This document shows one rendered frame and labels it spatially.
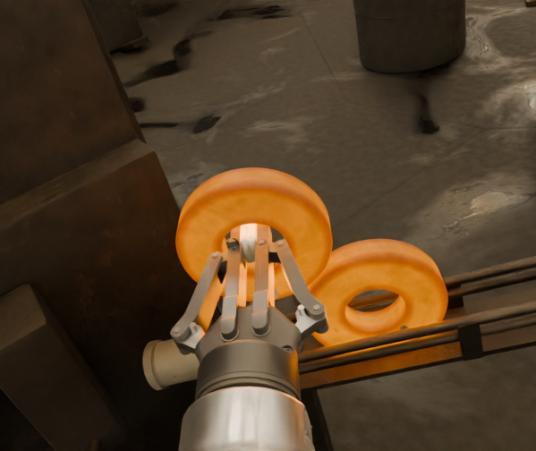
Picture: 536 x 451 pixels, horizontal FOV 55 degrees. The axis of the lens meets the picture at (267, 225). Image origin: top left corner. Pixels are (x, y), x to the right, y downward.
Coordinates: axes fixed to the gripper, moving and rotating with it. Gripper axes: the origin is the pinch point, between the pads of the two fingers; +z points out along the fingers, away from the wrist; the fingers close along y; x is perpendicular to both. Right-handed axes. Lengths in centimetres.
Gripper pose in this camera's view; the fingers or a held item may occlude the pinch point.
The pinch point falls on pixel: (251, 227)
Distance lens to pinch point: 51.5
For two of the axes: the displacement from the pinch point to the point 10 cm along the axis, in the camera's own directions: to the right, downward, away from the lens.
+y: 9.7, -1.8, -1.3
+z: -0.1, -6.4, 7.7
